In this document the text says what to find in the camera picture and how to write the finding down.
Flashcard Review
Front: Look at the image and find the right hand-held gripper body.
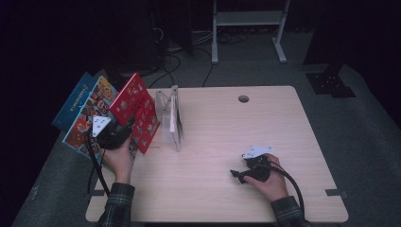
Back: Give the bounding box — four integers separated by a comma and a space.
241, 144, 274, 183

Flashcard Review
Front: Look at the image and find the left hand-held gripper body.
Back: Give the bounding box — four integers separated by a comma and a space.
91, 114, 134, 151

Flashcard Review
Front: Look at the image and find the red picture book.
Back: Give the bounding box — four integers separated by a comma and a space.
109, 72, 162, 155

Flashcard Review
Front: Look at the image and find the clear acrylic expandable book rack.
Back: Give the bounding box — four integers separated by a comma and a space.
154, 84, 185, 153

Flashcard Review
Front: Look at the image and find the light blue animal picture book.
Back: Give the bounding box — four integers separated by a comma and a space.
61, 75, 140, 166

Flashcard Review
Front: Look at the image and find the dark blue monster picture book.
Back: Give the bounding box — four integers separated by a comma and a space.
51, 71, 99, 133

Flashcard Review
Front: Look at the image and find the person's right hand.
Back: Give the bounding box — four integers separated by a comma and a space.
242, 152, 290, 203

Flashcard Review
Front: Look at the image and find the person's left hand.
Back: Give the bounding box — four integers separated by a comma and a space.
102, 134, 135, 185

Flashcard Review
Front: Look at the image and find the grey tape strip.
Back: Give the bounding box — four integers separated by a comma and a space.
84, 188, 107, 201
324, 188, 350, 200

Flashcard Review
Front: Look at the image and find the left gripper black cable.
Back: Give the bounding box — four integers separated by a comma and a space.
84, 131, 112, 198

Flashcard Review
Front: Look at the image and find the black floor cable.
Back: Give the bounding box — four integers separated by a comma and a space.
201, 46, 216, 88
148, 53, 183, 90

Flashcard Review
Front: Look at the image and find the white metal stand frame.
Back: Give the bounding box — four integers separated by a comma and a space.
211, 0, 291, 65

